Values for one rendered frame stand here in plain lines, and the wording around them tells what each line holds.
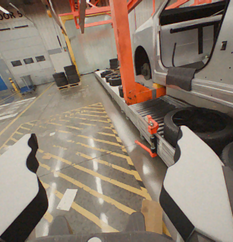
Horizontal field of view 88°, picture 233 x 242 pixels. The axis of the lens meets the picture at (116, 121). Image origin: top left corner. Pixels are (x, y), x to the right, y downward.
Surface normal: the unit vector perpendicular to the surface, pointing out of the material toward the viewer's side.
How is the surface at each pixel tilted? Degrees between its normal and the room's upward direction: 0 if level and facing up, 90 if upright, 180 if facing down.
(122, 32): 90
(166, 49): 87
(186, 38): 87
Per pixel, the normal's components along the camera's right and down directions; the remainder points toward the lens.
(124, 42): 0.25, 0.44
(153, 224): -0.18, -0.85
